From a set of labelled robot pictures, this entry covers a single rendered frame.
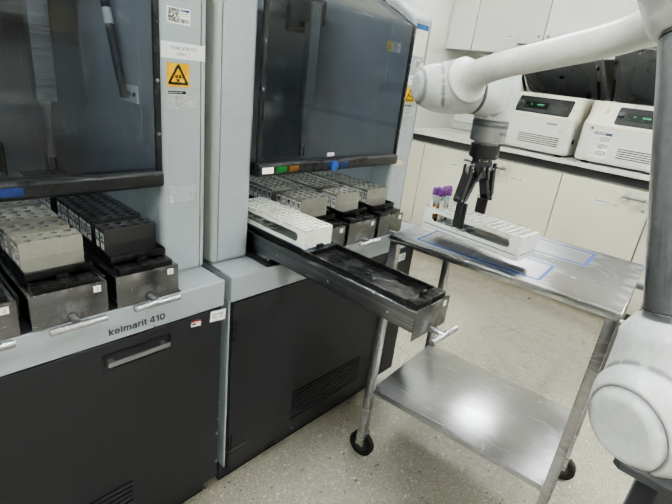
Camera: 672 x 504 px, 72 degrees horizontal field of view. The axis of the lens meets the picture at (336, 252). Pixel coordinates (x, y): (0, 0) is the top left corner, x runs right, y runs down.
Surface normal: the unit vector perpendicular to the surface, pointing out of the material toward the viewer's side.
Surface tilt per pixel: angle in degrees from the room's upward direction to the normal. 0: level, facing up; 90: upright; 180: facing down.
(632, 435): 96
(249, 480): 0
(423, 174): 90
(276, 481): 0
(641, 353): 79
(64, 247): 90
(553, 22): 90
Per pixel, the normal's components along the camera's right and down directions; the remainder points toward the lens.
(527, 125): -0.70, 0.18
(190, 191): 0.72, 0.33
